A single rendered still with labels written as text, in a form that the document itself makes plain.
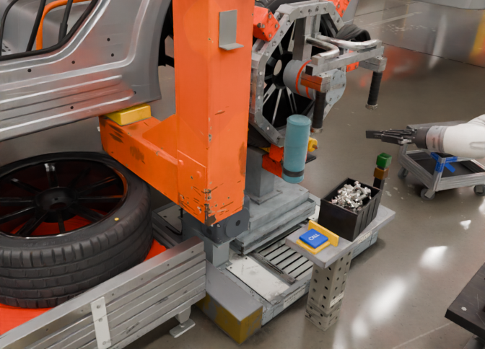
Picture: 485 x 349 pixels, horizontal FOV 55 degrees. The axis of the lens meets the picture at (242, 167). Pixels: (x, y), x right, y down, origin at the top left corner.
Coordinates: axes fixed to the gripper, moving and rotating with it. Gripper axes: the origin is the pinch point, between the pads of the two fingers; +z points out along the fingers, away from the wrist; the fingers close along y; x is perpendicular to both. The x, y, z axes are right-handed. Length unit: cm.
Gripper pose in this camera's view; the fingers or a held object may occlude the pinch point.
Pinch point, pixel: (375, 134)
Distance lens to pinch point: 179.5
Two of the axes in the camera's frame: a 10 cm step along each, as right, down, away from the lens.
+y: -6.7, 3.5, -6.6
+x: 1.6, 9.3, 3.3
